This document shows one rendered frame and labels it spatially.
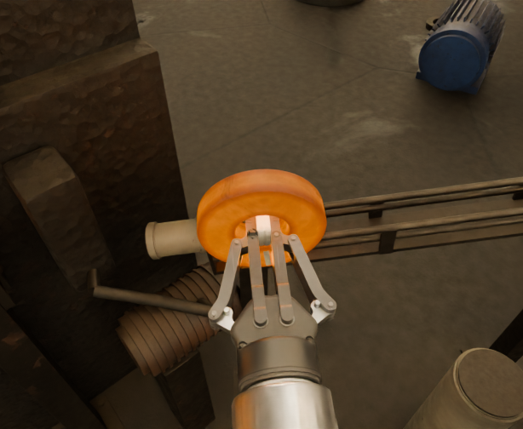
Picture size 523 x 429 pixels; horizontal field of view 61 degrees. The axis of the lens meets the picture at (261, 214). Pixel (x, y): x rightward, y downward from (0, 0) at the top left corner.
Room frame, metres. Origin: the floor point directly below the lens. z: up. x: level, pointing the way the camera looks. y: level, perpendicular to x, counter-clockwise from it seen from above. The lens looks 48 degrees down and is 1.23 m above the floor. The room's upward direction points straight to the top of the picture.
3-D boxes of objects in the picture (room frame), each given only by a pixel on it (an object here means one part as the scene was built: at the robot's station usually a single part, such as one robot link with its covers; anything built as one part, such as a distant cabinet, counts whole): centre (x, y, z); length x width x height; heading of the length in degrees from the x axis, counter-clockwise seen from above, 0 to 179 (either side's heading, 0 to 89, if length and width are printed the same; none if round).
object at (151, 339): (0.41, 0.15, 0.27); 0.22 x 0.13 x 0.53; 130
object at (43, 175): (0.47, 0.32, 0.68); 0.11 x 0.08 x 0.24; 40
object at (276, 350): (0.19, -0.01, 0.83); 0.09 x 0.08 x 0.07; 5
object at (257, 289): (0.26, 0.01, 0.83); 0.11 x 0.01 x 0.04; 6
